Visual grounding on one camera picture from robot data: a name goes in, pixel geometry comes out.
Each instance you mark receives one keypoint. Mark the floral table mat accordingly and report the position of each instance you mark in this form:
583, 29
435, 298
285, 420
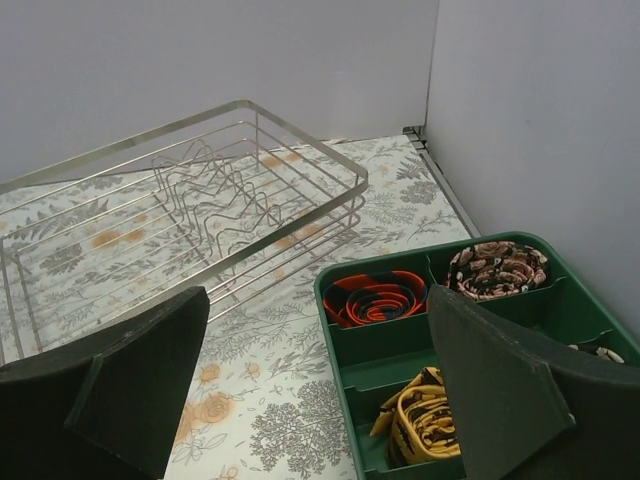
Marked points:
262, 402

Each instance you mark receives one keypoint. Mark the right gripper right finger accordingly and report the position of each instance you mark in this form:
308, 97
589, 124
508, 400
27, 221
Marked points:
528, 407

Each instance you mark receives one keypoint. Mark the aluminium frame rail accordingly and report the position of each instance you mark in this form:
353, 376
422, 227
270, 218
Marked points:
413, 133

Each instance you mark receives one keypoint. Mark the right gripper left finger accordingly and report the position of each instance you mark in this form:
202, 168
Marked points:
106, 406

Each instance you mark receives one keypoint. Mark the green compartment tray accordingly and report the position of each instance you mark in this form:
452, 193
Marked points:
374, 313

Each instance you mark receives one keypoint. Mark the wire dish rack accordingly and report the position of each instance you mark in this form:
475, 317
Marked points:
220, 199

